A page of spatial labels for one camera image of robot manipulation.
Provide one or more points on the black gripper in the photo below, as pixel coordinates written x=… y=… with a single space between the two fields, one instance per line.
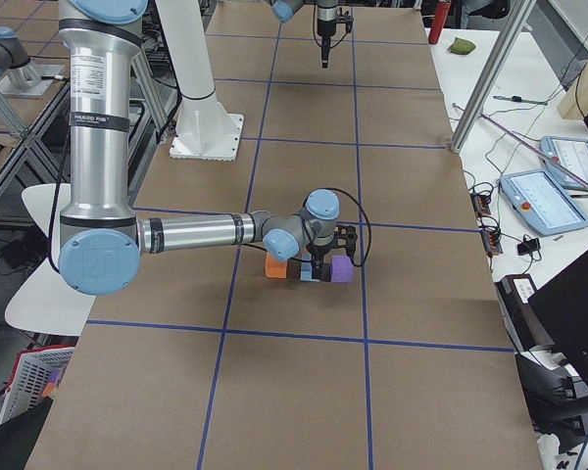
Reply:
x=318 y=256
x=324 y=30

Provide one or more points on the light blue foam block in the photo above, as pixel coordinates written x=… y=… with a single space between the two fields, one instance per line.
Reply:
x=306 y=272

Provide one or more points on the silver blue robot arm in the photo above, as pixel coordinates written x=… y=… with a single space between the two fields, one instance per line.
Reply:
x=285 y=10
x=102 y=240

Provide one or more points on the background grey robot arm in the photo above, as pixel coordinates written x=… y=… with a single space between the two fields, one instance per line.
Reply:
x=20 y=74

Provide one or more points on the purple foam block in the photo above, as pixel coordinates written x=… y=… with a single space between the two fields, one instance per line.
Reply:
x=341 y=269

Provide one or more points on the orange foam block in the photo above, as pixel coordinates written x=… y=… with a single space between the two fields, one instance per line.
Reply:
x=274 y=268

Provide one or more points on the red bottle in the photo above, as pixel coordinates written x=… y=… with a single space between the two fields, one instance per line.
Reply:
x=439 y=19

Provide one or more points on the green bean bag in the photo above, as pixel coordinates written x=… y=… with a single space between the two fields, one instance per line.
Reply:
x=461 y=46

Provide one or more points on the orange black electronics board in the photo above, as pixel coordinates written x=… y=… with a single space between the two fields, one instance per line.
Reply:
x=488 y=225

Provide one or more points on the near blue teach pendant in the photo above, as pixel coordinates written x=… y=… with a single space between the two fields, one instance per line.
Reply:
x=542 y=202

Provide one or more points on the blue teach pendant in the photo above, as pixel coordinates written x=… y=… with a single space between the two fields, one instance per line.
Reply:
x=542 y=202
x=571 y=153

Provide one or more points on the black laptop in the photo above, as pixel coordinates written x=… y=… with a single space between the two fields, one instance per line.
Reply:
x=561 y=306

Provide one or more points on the white plastic chair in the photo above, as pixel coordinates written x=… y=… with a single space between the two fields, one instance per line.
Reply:
x=45 y=303

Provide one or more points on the far blue teach pendant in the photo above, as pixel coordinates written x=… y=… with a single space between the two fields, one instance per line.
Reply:
x=571 y=153

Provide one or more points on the white perforated basket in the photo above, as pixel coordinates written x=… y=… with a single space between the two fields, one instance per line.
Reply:
x=31 y=373

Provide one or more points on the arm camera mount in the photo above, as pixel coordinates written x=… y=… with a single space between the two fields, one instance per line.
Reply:
x=345 y=18

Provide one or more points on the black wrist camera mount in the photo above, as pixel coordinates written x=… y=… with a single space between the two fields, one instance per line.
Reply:
x=345 y=237

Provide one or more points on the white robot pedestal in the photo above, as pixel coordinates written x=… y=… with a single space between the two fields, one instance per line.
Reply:
x=204 y=129

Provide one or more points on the aluminium frame post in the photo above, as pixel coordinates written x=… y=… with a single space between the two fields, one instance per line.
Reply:
x=503 y=46

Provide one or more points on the green handled grabber stick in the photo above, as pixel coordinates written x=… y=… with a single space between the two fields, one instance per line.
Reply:
x=544 y=158

